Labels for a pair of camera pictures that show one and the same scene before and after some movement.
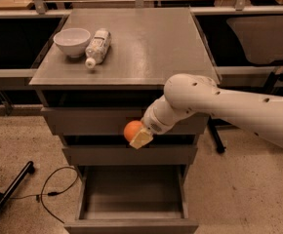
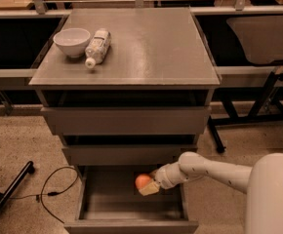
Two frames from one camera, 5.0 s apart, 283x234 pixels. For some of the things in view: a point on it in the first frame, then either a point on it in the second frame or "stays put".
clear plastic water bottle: x=98 y=48 stays put
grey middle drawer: x=126 y=155 stays put
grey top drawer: x=86 y=121 stays put
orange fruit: x=132 y=129 to x=141 y=179
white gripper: x=152 y=122 to x=163 y=175
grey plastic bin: x=267 y=39 stays put
